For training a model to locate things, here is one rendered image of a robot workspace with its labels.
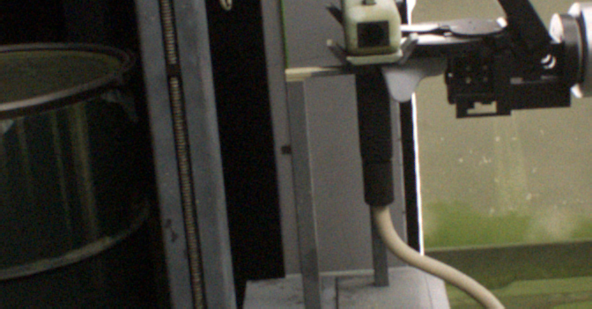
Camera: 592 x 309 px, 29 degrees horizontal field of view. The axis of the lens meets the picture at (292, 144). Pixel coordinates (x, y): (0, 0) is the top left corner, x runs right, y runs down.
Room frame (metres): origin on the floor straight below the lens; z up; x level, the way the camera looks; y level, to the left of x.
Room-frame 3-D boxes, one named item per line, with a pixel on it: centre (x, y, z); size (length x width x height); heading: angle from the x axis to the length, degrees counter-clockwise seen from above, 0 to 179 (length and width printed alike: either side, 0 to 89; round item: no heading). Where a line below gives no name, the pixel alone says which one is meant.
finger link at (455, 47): (1.05, -0.15, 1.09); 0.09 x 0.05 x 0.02; 97
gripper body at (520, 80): (1.07, -0.21, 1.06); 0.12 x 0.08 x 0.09; 88
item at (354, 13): (1.19, -0.09, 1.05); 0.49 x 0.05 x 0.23; 177
